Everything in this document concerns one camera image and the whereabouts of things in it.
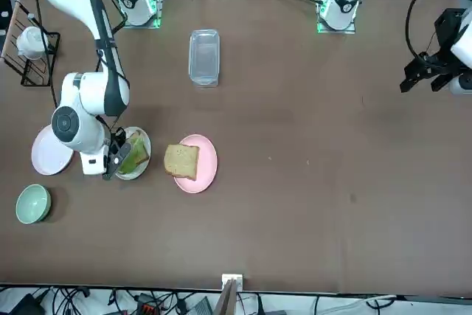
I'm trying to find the green lettuce leaf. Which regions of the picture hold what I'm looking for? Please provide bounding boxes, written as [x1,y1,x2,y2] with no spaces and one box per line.
[118,134,148,176]

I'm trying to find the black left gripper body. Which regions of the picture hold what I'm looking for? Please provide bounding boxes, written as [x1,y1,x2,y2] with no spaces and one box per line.
[416,7,468,72]

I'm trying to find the aluminium frame rail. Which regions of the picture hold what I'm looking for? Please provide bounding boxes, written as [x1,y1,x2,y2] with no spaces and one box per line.
[213,273,245,315]

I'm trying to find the brown bread slice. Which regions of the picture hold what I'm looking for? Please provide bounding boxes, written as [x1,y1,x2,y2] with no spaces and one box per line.
[125,129,151,168]
[164,144,201,182]

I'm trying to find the green ceramic bowl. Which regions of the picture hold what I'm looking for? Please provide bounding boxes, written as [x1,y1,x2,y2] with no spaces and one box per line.
[15,184,52,224]

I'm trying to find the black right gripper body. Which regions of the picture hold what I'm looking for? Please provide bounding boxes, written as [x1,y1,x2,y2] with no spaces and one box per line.
[105,127,128,168]

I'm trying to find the pale pink round plate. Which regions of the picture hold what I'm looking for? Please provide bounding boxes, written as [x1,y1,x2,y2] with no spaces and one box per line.
[31,125,75,176]

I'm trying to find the clear plastic container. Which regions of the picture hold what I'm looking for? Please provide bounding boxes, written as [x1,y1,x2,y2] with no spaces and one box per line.
[188,29,221,89]

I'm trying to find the black wire cup rack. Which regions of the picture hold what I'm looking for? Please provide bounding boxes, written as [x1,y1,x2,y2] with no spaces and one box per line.
[1,0,62,89]

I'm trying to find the white round plate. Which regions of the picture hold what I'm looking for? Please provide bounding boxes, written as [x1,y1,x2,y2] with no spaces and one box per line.
[112,126,153,181]

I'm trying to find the white cup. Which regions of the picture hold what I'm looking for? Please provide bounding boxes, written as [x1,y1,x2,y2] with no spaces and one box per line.
[16,26,49,60]

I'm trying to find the orange black plug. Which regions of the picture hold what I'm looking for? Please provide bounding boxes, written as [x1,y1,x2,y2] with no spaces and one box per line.
[136,302,160,315]

